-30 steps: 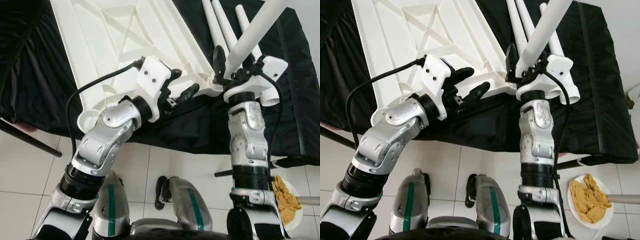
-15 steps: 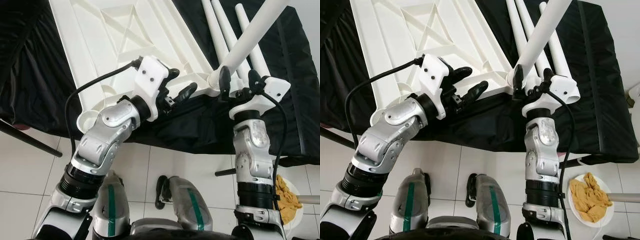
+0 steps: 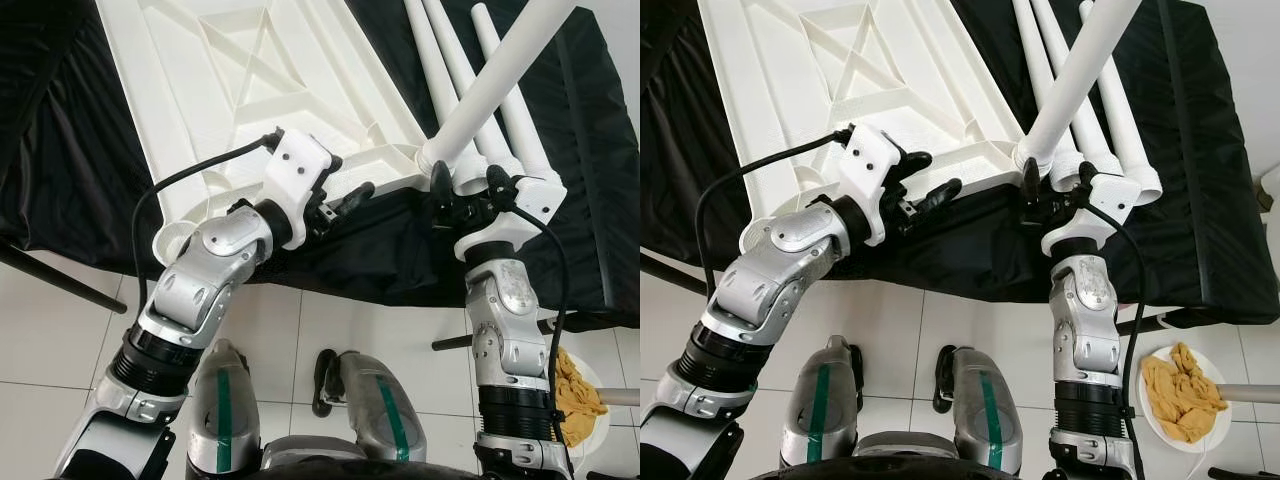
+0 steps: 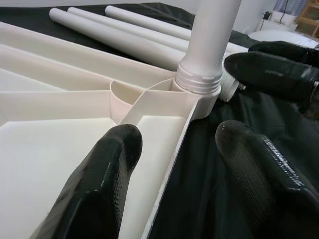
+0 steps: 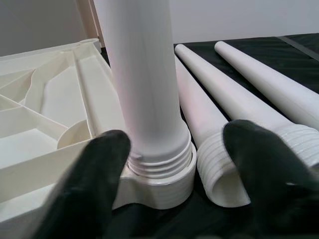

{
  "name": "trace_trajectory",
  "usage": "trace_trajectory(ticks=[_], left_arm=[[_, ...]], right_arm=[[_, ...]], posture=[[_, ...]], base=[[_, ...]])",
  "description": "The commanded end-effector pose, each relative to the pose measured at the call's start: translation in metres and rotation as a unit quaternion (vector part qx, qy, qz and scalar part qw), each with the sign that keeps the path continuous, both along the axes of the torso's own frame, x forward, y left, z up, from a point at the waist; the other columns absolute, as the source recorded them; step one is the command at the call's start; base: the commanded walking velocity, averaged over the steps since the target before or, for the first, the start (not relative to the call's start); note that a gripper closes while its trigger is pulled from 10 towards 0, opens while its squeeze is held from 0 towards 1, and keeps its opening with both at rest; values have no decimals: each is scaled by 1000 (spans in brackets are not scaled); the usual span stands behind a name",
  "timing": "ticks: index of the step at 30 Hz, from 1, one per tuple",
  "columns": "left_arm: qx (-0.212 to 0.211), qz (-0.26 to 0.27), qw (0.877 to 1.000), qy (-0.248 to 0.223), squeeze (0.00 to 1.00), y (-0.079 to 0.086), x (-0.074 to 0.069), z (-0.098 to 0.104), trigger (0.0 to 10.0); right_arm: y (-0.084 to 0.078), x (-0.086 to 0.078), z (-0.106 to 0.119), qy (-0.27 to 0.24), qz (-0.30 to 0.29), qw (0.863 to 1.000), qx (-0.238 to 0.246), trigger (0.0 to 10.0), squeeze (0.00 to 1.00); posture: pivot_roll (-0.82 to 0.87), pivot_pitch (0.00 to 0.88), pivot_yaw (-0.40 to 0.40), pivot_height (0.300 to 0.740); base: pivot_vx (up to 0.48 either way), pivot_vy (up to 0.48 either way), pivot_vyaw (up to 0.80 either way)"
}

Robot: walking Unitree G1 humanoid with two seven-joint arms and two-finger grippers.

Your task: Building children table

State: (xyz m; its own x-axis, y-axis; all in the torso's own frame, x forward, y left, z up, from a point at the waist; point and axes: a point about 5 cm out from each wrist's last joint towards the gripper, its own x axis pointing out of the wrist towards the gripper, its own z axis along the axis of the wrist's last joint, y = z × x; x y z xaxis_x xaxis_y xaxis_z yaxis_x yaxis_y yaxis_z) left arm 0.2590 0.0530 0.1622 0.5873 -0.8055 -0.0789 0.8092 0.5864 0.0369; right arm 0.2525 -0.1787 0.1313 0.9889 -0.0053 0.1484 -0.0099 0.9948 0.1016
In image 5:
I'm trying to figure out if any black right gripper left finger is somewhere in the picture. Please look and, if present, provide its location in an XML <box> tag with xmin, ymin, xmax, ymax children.
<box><xmin>32</xmin><ymin>128</ymin><xmax>132</xmax><ymax>239</ymax></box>

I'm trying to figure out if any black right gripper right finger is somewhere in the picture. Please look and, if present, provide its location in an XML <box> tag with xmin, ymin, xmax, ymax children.
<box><xmin>223</xmin><ymin>119</ymin><xmax>319</xmax><ymax>239</ymax></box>

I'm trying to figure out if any white plastic table top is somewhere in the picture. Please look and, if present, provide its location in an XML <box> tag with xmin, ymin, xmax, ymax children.
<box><xmin>0</xmin><ymin>38</ymin><xmax>197</xmax><ymax>239</ymax></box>

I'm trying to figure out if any black cloth table cover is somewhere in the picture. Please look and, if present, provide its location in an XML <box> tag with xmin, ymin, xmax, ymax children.
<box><xmin>99</xmin><ymin>36</ymin><xmax>319</xmax><ymax>239</ymax></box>

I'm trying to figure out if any beige door frame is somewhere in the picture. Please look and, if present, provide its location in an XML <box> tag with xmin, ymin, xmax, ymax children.
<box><xmin>89</xmin><ymin>0</ymin><xmax>107</xmax><ymax>54</ymax></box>

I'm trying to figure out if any white plastic table leg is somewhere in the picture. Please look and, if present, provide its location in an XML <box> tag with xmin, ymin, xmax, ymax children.
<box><xmin>93</xmin><ymin>0</ymin><xmax>192</xmax><ymax>172</ymax></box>
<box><xmin>174</xmin><ymin>63</ymin><xmax>251</xmax><ymax>208</ymax></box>
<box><xmin>173</xmin><ymin>43</ymin><xmax>319</xmax><ymax>168</ymax></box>
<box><xmin>213</xmin><ymin>40</ymin><xmax>319</xmax><ymax>131</ymax></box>

